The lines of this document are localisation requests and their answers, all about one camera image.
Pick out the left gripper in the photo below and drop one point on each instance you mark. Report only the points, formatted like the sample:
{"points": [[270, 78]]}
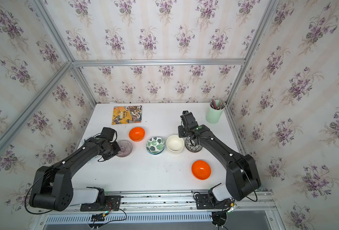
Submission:
{"points": [[115, 144]]}

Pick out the pink striped bowl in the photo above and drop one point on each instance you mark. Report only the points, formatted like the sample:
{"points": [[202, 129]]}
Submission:
{"points": [[125, 148]]}

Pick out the black white patterned bowl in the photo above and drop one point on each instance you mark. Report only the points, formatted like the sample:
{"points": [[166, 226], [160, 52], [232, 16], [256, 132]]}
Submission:
{"points": [[193, 146]]}

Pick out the green leaf bowl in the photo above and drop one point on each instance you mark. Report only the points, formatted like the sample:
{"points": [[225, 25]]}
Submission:
{"points": [[155, 145]]}

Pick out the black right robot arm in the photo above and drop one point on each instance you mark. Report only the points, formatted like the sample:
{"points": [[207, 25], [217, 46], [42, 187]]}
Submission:
{"points": [[242, 177]]}

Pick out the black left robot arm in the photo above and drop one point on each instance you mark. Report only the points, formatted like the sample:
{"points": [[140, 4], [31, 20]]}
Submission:
{"points": [[52, 188]]}

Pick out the mint green pen cup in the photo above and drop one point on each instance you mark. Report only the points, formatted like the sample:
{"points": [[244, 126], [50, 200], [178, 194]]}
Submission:
{"points": [[216, 107]]}

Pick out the white ceramic bowl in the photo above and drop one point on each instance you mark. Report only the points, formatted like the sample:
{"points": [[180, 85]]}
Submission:
{"points": [[175, 144]]}

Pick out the orange plastic bowl far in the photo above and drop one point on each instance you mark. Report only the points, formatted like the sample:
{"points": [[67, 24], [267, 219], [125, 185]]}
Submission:
{"points": [[137, 134]]}

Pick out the orange plastic bowl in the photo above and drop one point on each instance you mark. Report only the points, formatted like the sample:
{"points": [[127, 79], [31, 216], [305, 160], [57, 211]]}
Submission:
{"points": [[137, 134], [201, 170]]}

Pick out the yellow illustrated children's book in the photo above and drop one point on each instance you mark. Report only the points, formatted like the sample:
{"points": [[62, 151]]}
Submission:
{"points": [[127, 114]]}

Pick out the green leaf bowl resting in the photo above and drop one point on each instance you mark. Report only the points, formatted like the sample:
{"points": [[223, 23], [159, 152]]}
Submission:
{"points": [[154, 151]]}

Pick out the orange plastic bowl near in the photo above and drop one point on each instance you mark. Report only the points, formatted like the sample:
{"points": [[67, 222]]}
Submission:
{"points": [[201, 170]]}

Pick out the small circuit board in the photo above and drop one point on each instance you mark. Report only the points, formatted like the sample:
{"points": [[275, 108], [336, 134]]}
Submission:
{"points": [[98, 217]]}

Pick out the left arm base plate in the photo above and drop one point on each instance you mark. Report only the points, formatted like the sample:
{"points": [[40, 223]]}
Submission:
{"points": [[110, 203]]}

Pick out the aluminium mounting rail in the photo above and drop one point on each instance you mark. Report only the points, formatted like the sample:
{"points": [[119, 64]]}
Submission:
{"points": [[177, 201]]}

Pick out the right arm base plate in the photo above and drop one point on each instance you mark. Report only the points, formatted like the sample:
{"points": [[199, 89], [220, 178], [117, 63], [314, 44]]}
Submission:
{"points": [[203, 201]]}

